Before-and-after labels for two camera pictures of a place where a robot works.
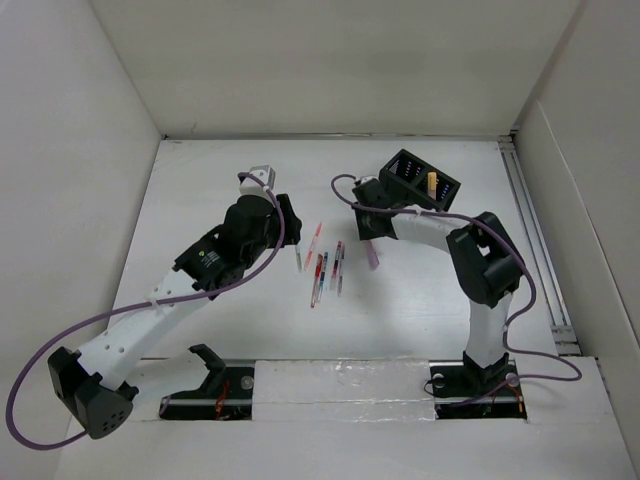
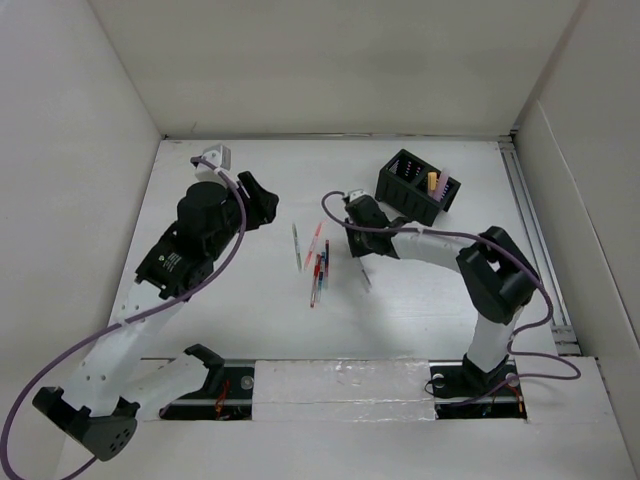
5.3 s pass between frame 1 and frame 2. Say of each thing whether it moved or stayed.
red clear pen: stayed
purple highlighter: moved
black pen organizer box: stayed
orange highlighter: stayed
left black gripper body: moved
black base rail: stayed
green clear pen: stayed
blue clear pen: stayed
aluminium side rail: stayed
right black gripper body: moved
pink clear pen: stayed
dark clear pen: moved
